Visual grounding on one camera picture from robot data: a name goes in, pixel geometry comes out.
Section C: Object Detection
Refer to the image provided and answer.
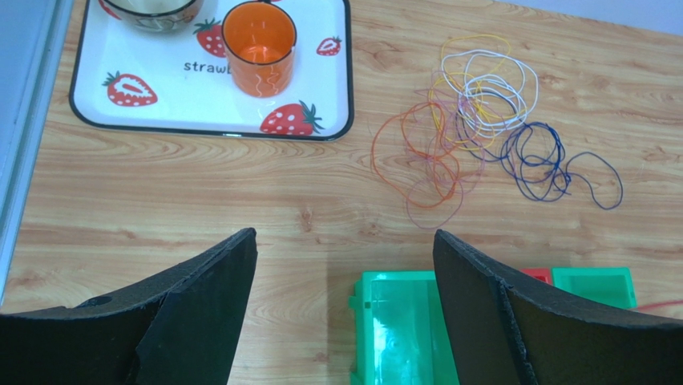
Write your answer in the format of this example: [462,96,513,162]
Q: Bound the left green plastic bin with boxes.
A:
[349,270,459,384]

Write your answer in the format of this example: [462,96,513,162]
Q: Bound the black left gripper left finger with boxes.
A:
[1,228,257,384]

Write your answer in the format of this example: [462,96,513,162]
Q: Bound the blue cable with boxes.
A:
[453,87,624,211]

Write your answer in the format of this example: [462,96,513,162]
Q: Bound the white strawberry tray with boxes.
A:
[69,1,354,142]

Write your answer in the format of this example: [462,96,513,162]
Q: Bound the ceramic bowl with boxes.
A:
[99,0,204,32]

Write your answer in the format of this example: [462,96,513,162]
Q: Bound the orange cable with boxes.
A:
[370,100,463,210]

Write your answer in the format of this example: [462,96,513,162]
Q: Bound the green plastic bin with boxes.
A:
[551,267,637,309]
[349,270,459,384]

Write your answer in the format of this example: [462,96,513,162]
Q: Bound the red cable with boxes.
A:
[634,299,683,312]

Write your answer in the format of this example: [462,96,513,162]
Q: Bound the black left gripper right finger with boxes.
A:
[433,230,682,384]

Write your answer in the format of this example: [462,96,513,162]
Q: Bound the red plastic bin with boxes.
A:
[521,268,553,286]

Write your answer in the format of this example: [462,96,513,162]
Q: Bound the right green plastic bin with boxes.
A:
[551,267,637,309]

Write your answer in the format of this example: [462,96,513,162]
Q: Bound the orange glass cup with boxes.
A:
[222,1,297,98]

